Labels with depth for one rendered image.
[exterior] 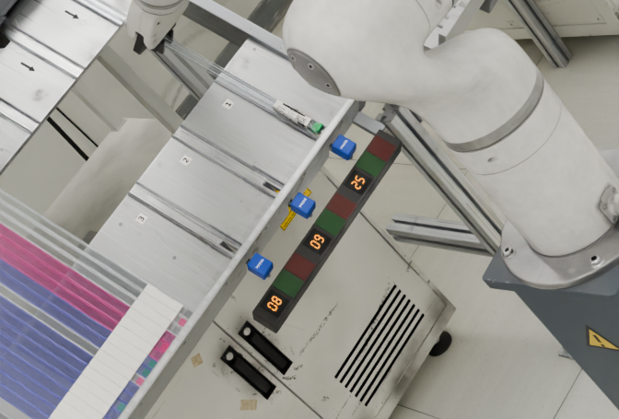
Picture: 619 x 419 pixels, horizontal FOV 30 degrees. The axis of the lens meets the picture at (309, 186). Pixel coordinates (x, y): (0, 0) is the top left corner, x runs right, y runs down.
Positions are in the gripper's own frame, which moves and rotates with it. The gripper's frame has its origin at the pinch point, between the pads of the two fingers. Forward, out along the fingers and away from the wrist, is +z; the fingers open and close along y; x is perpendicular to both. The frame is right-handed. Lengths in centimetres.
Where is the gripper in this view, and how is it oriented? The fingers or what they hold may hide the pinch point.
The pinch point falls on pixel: (159, 37)
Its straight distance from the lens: 179.3
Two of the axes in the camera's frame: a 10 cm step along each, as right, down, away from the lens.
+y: -5.5, 7.7, -3.3
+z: -1.3, 3.1, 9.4
